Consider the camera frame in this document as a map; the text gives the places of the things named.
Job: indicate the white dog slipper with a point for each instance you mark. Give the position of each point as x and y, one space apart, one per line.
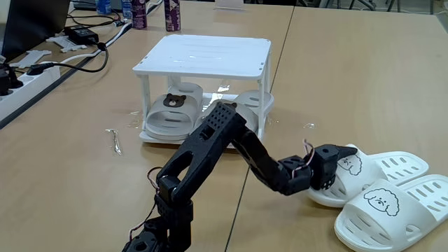
381 227
357 178

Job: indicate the grey bear slipper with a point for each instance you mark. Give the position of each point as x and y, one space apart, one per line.
266 101
168 122

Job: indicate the white two-shelf shoe rack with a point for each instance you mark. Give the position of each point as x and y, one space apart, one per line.
210 56

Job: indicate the clear tape piece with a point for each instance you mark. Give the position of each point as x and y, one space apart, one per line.
309 125
136 119

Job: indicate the black chair base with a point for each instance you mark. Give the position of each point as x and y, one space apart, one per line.
309 2

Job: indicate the white card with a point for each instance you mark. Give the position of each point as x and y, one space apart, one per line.
229 3

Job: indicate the clear tape strip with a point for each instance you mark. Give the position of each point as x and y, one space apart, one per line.
115 143

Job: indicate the purple drink can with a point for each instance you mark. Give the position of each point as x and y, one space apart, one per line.
172 16
139 14

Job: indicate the blue labelled bottle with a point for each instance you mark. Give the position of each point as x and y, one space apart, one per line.
126 7
103 6

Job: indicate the black power adapter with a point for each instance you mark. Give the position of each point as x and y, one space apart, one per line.
81 34

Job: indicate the white power strip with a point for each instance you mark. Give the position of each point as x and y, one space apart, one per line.
31 88

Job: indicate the black monitor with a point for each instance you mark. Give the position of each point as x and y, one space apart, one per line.
35 24

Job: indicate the black plug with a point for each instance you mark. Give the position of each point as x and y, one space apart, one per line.
5 83

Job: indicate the white flat plastic bracket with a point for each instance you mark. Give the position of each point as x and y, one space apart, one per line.
29 57
66 42

